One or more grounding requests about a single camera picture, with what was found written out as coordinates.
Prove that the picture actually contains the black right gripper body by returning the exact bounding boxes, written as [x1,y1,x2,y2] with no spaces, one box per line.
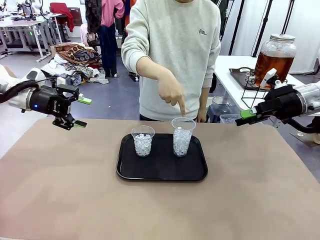
[256,84,305,124]

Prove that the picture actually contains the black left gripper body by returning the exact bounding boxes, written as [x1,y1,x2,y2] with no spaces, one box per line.
[31,85,73,118]

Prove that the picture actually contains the tall clear plastic cup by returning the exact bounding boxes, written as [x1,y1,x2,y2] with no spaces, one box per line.
[171,116,197,158]

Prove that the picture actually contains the person's right forearm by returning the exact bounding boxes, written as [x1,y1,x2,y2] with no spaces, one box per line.
[121,37,168,82]

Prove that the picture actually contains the person's left forearm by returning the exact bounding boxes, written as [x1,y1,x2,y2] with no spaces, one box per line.
[199,86,214,113]

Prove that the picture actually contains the glass tea drink dispenser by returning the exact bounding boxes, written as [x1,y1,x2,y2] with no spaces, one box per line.
[246,33,297,90]

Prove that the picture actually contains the short clear iced cup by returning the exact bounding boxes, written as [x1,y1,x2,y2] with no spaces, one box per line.
[131,125,156,158]

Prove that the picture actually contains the person's left hand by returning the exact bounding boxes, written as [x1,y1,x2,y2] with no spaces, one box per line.
[196,109,208,124]

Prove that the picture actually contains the person's right hand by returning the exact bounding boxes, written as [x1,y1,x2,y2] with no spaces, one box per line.
[156,67,188,118]

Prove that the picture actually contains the clear ice container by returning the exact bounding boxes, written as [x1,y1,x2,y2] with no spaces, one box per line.
[219,113,241,124]

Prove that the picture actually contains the clear plastic bucket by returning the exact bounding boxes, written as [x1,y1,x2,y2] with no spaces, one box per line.
[212,95,237,114]

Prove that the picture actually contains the white cloth pile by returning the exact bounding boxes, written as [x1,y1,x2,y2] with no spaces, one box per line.
[41,53,110,87]

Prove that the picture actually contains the dark blue plastic stool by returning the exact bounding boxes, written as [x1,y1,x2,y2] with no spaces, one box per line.
[207,103,226,123]

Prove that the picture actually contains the brown patterned cloth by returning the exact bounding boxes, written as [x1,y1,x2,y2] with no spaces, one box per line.
[54,42,101,66]

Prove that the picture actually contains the white side table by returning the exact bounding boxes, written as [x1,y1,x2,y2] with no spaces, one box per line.
[214,55,320,148]

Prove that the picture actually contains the navy hanging trousers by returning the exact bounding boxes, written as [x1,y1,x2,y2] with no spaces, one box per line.
[97,24,118,77]

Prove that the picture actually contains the white workshop desk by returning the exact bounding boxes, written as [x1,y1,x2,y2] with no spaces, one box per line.
[37,12,64,45]
[0,19,51,62]

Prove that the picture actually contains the black stand pole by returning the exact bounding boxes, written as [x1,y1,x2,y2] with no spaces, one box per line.
[251,0,274,58]
[280,0,296,35]
[228,0,245,56]

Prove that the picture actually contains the dark patterned hanging garment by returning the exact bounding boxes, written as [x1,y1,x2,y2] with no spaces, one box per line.
[84,0,103,35]

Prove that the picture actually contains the red jacket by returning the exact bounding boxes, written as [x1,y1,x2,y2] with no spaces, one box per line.
[49,2,75,33]

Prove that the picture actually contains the pink hanging garment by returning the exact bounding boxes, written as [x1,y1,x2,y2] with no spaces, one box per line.
[100,0,125,28]

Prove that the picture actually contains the person in grey sweatshirt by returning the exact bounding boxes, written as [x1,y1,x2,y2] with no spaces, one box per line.
[120,0,222,123]

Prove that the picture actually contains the black serving tray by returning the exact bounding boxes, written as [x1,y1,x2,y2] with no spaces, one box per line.
[115,133,209,182]

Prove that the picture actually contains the black right arm hose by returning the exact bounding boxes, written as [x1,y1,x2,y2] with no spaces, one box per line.
[284,116,320,146]

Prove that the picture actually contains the black arm hose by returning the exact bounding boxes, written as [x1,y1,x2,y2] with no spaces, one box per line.
[284,116,320,146]
[0,79,57,105]

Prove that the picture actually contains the black wire dispenser stand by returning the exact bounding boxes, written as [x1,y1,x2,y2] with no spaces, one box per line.
[241,74,286,110]

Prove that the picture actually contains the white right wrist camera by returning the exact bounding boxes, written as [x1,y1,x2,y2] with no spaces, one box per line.
[264,67,282,89]

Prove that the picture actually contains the black left arm hose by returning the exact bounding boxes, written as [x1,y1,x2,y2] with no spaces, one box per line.
[0,79,57,105]

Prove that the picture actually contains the dark metal handled tray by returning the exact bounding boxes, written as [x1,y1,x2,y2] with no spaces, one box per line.
[228,66,291,91]

